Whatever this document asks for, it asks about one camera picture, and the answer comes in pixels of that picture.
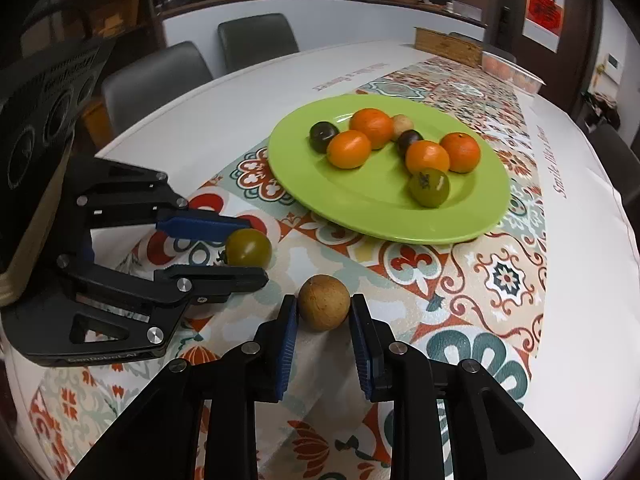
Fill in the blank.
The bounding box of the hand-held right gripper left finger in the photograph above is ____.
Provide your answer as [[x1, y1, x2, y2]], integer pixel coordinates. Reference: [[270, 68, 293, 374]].
[[65, 294, 301, 480]]

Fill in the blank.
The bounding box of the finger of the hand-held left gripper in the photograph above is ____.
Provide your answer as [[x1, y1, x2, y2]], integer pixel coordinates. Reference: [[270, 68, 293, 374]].
[[50, 152, 252, 262], [0, 255, 270, 368]]

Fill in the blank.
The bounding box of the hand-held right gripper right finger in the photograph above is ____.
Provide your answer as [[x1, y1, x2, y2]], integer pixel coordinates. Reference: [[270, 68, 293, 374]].
[[348, 294, 583, 480]]

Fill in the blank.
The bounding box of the green tomato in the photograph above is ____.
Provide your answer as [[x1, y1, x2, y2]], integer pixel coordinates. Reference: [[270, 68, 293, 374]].
[[409, 167, 451, 209], [224, 228, 273, 267]]

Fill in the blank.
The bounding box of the large tan longan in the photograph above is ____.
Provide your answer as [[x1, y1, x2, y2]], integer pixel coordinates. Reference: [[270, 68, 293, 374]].
[[298, 275, 351, 332]]

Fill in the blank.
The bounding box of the green plate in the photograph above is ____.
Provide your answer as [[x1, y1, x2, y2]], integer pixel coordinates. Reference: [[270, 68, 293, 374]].
[[267, 94, 511, 246]]

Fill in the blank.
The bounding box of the dark purple plum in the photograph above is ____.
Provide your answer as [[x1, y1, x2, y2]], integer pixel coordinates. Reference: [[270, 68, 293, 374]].
[[396, 129, 426, 157], [308, 121, 340, 154]]

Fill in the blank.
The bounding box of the large orange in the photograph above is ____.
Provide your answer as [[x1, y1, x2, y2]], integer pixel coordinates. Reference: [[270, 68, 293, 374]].
[[349, 108, 396, 151]]

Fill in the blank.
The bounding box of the floral patterned table runner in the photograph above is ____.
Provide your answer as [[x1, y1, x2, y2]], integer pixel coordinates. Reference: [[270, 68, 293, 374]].
[[27, 55, 546, 480]]

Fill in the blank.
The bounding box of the wooden shelf unit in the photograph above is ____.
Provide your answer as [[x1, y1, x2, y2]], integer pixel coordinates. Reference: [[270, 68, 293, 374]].
[[75, 0, 163, 48]]

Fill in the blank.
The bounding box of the small orange mandarin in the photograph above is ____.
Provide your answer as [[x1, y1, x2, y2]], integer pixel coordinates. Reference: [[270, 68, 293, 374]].
[[440, 131, 482, 174]]

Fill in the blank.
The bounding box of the small tan longan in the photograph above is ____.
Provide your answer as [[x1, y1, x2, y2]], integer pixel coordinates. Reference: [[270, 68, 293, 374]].
[[390, 114, 415, 142]]

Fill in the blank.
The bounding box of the wooden box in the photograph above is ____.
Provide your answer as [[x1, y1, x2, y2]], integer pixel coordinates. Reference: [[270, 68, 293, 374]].
[[414, 26, 485, 68]]

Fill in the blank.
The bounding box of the clear plastic fruit container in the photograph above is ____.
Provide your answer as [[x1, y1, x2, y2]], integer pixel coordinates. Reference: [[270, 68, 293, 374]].
[[510, 67, 546, 95], [482, 51, 518, 79]]

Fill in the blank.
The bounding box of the dark clutter pile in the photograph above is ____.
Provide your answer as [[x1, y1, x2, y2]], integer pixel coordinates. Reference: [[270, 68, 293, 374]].
[[582, 91, 622, 131]]

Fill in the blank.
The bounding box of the red and white door poster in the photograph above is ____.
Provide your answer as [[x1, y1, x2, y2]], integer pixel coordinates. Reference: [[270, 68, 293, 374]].
[[522, 0, 568, 53]]

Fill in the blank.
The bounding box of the brown door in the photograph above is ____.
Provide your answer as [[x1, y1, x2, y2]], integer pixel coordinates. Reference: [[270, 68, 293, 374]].
[[517, 0, 601, 77]]

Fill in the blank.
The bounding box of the long wall counter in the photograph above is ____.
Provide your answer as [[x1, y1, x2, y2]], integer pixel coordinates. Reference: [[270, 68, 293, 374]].
[[150, 0, 488, 31]]

